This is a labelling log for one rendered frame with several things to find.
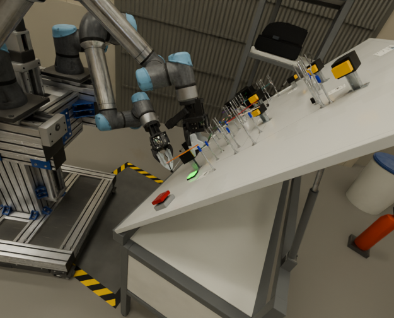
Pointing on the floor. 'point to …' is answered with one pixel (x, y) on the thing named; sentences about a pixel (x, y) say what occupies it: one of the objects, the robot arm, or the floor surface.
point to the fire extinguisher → (375, 232)
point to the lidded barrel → (379, 183)
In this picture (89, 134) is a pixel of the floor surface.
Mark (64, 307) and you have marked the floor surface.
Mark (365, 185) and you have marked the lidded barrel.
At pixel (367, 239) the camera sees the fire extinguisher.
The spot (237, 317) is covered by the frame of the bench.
